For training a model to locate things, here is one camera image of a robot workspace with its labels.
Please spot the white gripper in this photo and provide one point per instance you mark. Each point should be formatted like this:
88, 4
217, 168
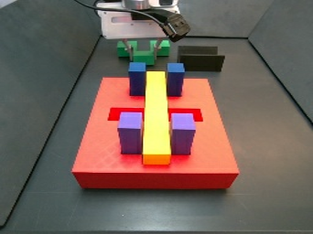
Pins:
121, 25

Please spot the green bridge-shaped object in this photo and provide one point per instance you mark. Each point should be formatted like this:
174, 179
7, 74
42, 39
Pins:
144, 55

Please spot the black angle fixture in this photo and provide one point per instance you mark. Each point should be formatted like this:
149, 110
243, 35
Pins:
201, 58

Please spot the red base board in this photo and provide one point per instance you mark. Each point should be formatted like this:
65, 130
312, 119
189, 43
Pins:
102, 167

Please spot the blue block left rear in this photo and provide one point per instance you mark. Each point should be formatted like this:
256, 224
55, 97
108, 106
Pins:
137, 75

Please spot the blue block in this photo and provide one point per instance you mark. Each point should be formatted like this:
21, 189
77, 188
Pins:
137, 75
174, 79

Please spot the blue block right rear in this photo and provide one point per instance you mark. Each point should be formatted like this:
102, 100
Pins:
174, 79

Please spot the purple block left front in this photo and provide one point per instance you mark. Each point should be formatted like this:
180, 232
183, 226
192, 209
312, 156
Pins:
130, 132

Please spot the purple block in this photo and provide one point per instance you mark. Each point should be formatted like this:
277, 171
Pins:
183, 133
130, 132

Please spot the purple block right front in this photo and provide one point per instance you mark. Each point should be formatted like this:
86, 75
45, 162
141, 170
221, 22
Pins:
183, 133

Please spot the yellow long bar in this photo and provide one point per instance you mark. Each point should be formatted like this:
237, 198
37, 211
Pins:
157, 147

